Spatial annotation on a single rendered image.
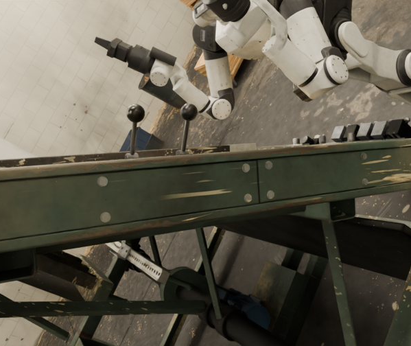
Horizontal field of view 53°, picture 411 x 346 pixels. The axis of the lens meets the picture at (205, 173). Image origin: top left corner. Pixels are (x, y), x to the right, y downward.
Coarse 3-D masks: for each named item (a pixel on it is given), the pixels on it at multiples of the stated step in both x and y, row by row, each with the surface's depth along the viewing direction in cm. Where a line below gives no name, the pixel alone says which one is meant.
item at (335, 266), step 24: (336, 240) 94; (336, 264) 94; (216, 288) 164; (336, 288) 95; (0, 312) 141; (24, 312) 144; (48, 312) 148; (72, 312) 152; (96, 312) 157; (120, 312) 161; (144, 312) 166; (168, 312) 171; (192, 312) 176; (216, 312) 164
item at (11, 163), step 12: (240, 144) 164; (252, 144) 167; (60, 156) 134; (72, 156) 135; (84, 156) 137; (96, 156) 139; (108, 156) 141; (120, 156) 143; (144, 156) 147; (156, 156) 149
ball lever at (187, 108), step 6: (186, 108) 88; (192, 108) 88; (180, 114) 89; (186, 114) 88; (192, 114) 88; (186, 120) 89; (186, 126) 91; (186, 132) 91; (186, 138) 92; (186, 144) 93; (180, 150) 94; (186, 150) 94
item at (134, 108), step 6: (132, 108) 82; (138, 108) 83; (126, 114) 83; (132, 114) 82; (138, 114) 82; (144, 114) 84; (132, 120) 83; (138, 120) 83; (132, 126) 85; (132, 132) 86; (132, 138) 86; (132, 144) 87; (132, 150) 88; (126, 156) 88; (132, 156) 88; (138, 156) 89
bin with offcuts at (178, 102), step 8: (144, 80) 597; (168, 80) 565; (144, 88) 566; (152, 88) 564; (160, 88) 565; (168, 88) 568; (160, 96) 576; (168, 96) 575; (176, 96) 577; (176, 104) 587; (184, 104) 587
